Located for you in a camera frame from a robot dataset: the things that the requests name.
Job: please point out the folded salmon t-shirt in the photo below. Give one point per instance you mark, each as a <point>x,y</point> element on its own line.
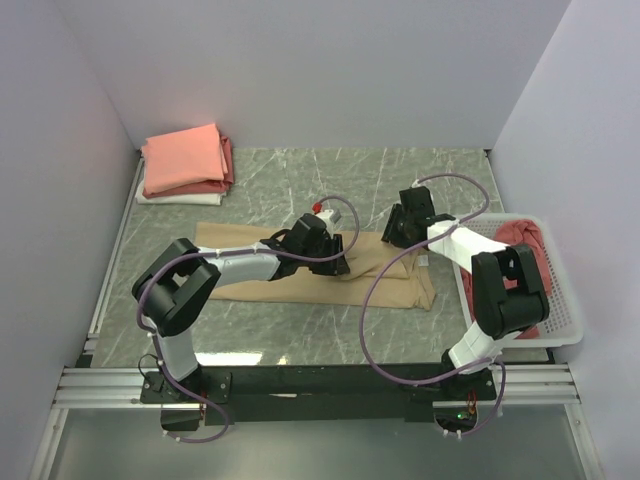
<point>181,158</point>

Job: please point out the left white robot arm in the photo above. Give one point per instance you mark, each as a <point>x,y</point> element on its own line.
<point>172,292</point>

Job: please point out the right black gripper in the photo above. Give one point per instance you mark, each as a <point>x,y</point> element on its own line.
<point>391,229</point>

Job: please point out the tan t-shirt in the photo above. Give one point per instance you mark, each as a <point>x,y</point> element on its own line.
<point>405,285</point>

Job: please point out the black base beam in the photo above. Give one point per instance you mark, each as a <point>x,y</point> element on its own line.
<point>307,393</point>

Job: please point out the aluminium rail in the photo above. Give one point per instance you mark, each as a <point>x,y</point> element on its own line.
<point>515,384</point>

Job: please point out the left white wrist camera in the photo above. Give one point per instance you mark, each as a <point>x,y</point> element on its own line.
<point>328,215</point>

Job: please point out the folded white t-shirt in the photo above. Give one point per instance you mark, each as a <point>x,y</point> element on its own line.
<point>208,199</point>

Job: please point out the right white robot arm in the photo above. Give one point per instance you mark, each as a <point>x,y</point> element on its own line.
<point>448,237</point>

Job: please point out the white plastic basket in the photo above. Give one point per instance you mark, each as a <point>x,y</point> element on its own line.
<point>564,324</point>

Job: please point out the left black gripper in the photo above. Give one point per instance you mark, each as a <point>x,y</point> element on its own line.
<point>337,267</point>

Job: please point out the red t-shirt in basket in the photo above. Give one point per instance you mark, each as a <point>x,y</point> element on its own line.
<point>507,291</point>

